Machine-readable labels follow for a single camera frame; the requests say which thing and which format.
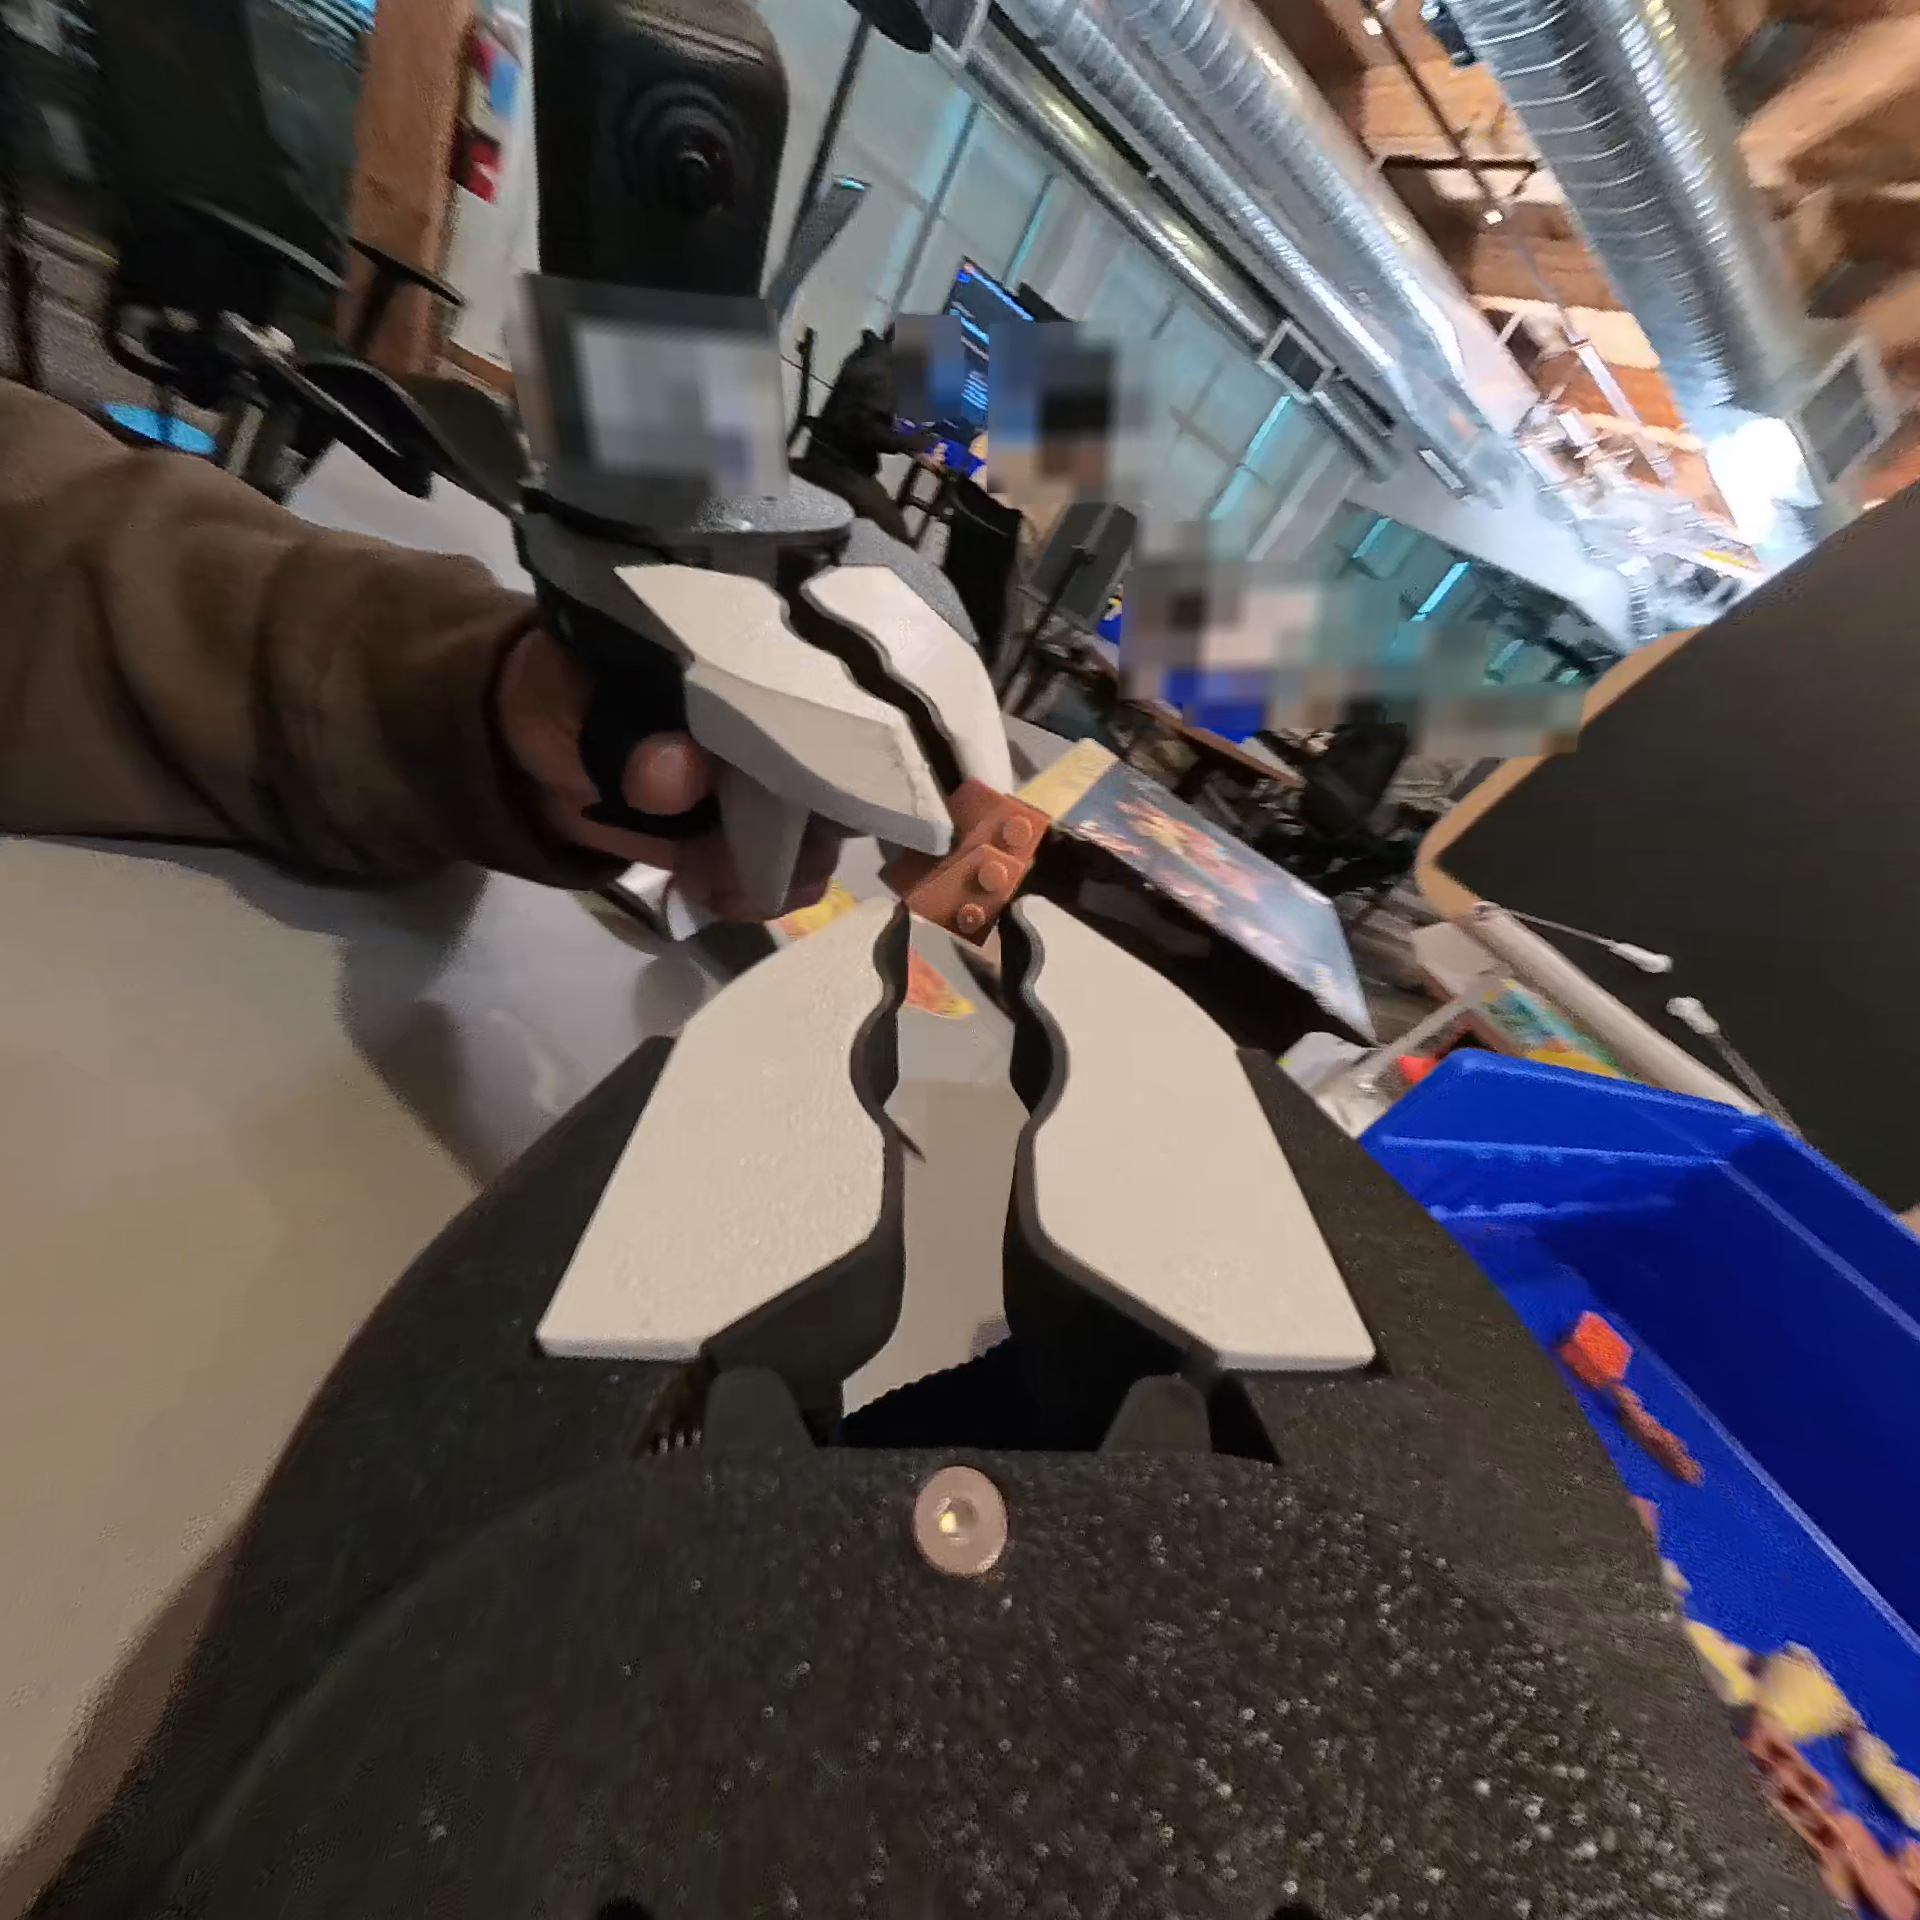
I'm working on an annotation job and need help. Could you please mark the printed instruction booklet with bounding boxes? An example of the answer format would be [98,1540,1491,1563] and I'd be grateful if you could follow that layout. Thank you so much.
[595,870,997,1028]

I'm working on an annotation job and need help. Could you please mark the person's left hand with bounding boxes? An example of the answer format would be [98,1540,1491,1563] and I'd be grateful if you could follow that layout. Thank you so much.
[497,614,856,925]

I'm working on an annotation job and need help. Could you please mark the printed cardboard box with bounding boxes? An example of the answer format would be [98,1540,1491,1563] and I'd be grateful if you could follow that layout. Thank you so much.
[1024,747,1387,1041]

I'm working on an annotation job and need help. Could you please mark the small brown toy brick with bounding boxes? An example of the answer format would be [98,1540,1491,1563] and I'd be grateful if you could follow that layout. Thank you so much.
[915,783,1057,947]

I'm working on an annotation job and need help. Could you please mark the white cable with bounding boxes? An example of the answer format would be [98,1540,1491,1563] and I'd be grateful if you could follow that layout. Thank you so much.
[1470,899,1803,1132]

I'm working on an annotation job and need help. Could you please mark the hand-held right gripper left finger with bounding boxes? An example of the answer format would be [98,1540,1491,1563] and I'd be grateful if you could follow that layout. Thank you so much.
[537,899,915,1370]

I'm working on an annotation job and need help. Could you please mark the black office chair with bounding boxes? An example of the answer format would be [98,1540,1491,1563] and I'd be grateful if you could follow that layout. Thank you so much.
[118,197,534,505]

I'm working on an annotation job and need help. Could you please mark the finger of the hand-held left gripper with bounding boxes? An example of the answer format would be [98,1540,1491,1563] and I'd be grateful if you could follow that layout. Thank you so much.
[807,565,1024,810]
[614,565,965,855]

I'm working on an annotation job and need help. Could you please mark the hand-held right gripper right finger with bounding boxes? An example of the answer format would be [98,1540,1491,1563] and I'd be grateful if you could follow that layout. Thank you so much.
[1002,899,1378,1377]

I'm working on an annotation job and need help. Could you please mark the person's left forearm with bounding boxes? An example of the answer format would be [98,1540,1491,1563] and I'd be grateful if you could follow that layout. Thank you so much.
[0,377,611,889]

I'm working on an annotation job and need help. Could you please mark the pile of small toy bricks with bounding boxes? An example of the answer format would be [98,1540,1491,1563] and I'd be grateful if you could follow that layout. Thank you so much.
[1562,1304,1920,1867]

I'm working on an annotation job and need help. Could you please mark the large silver ventilation duct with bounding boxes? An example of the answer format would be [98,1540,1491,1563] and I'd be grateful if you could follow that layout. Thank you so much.
[1440,0,1868,429]

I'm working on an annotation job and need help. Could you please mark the stack of blue plastic bins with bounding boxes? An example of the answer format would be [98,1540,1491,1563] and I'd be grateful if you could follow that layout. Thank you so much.
[1357,1045,1920,1920]

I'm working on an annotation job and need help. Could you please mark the silver spiral pipes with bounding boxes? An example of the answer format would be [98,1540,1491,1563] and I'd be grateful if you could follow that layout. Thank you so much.
[992,0,1507,462]

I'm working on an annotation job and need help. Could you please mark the black board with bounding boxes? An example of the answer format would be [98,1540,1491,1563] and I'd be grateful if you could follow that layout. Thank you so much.
[1409,497,1920,1206]

